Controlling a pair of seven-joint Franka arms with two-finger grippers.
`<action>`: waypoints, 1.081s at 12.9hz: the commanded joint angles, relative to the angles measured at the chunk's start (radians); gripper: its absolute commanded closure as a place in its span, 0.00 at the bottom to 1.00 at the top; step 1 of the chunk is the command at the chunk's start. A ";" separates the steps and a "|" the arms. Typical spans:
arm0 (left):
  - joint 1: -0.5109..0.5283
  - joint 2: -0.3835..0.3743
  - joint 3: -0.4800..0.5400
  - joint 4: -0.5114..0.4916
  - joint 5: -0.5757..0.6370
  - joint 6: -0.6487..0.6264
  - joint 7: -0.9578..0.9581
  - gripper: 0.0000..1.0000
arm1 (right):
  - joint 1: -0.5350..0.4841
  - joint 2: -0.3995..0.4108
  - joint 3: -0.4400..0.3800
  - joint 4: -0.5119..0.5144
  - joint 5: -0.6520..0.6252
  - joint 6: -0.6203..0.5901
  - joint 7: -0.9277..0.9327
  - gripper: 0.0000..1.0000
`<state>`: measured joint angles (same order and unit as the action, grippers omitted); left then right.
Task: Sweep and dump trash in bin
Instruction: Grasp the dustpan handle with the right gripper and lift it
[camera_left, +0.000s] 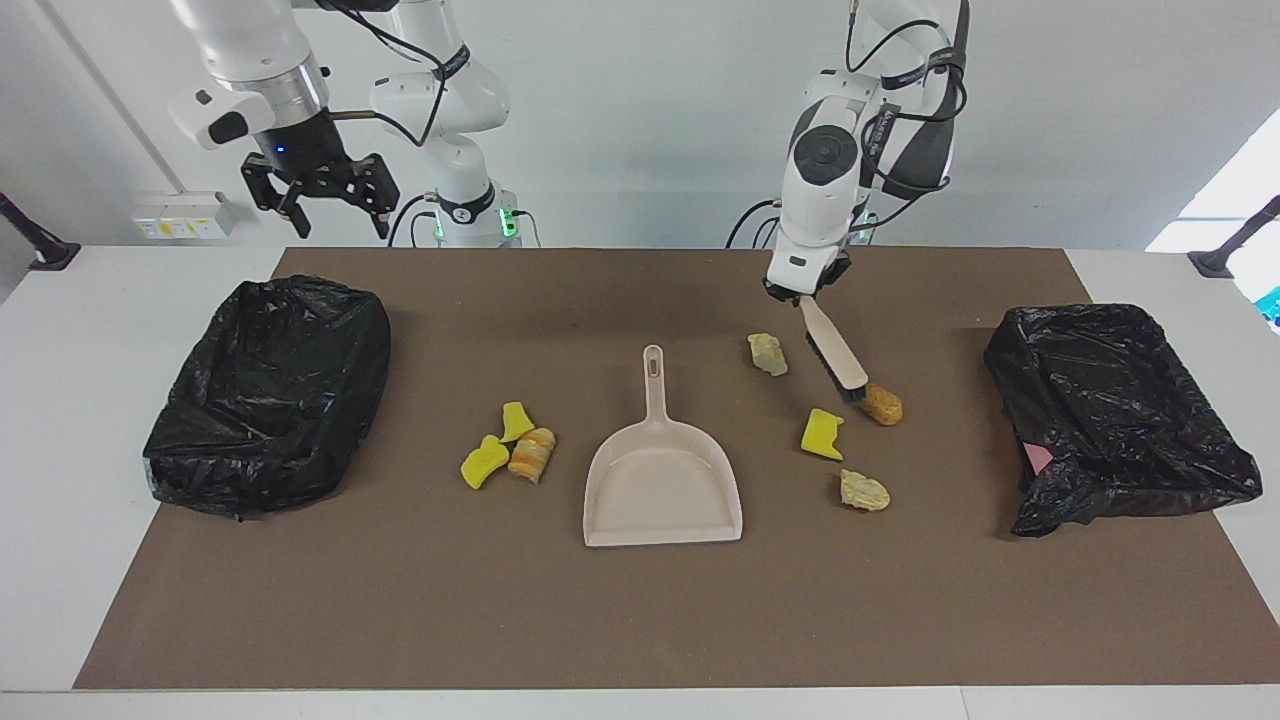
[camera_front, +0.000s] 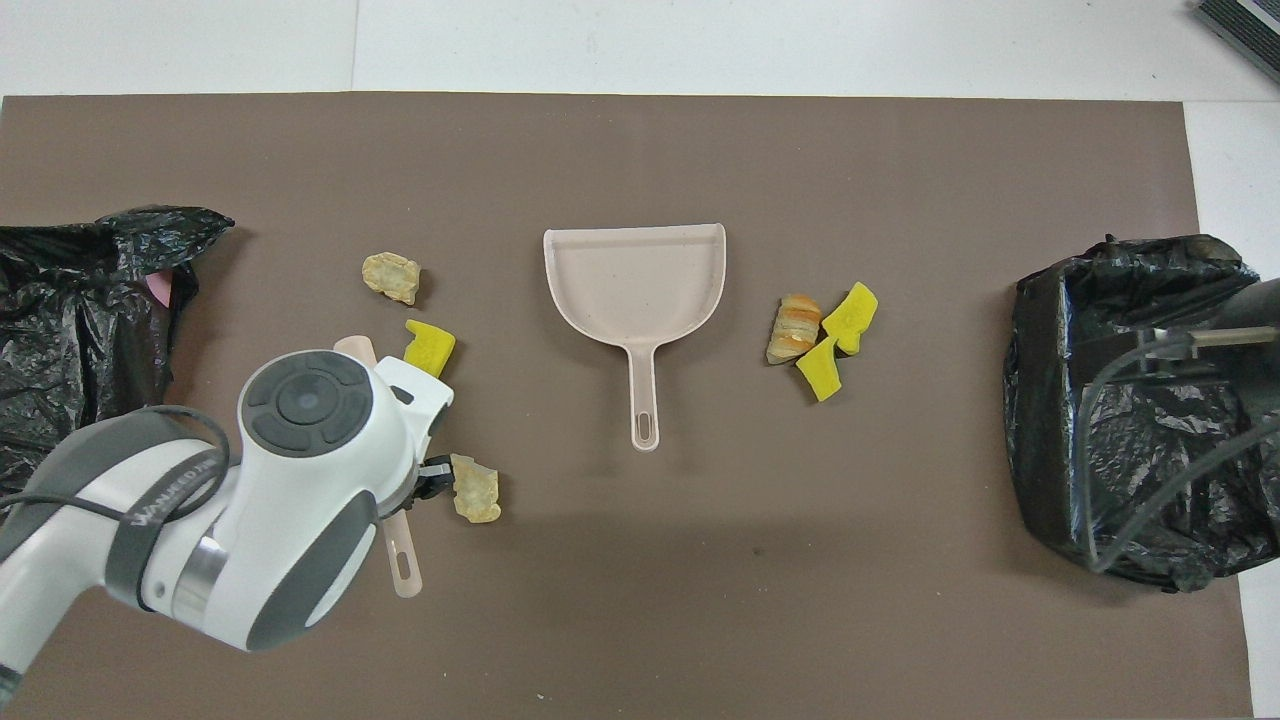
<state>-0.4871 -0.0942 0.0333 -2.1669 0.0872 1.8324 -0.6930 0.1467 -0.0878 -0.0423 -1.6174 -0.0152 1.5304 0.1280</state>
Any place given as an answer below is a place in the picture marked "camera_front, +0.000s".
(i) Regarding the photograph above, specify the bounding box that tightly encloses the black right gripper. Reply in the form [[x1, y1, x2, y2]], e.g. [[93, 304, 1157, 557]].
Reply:
[[1195, 278, 1280, 421]]

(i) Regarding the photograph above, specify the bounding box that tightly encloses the toy croissant bread piece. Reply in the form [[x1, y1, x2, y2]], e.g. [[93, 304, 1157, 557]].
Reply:
[[361, 252, 422, 306], [450, 454, 502, 525], [766, 293, 824, 367]]

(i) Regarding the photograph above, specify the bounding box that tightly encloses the beige hand brush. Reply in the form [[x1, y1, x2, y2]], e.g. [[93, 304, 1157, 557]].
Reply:
[[333, 334, 424, 599]]

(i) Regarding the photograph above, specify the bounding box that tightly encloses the yellow green sponge piece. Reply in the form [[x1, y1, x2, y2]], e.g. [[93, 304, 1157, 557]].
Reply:
[[821, 282, 880, 356], [795, 336, 844, 403], [404, 319, 457, 379]]

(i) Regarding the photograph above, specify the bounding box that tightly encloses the beige plastic dustpan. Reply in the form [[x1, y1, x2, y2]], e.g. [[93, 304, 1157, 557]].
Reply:
[[543, 223, 727, 453]]

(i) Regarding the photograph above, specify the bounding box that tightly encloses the black trash bag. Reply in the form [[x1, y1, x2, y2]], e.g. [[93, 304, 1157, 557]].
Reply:
[[1003, 234, 1280, 594], [0, 206, 236, 501]]

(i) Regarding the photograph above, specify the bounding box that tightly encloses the brown table mat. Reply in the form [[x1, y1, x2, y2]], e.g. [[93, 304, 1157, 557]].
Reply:
[[0, 93, 1254, 720]]

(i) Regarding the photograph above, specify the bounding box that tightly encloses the dark ribbed panel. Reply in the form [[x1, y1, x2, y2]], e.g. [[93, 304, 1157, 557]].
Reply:
[[1195, 0, 1280, 86]]

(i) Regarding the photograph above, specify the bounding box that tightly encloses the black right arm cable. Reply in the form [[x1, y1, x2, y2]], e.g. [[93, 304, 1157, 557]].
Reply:
[[1085, 328, 1280, 573]]

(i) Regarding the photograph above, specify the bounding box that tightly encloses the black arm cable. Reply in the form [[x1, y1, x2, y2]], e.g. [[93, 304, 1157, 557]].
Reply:
[[1085, 328, 1280, 573], [0, 405, 233, 521]]

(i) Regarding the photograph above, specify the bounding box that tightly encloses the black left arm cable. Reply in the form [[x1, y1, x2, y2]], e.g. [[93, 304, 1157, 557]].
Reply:
[[0, 405, 233, 521]]

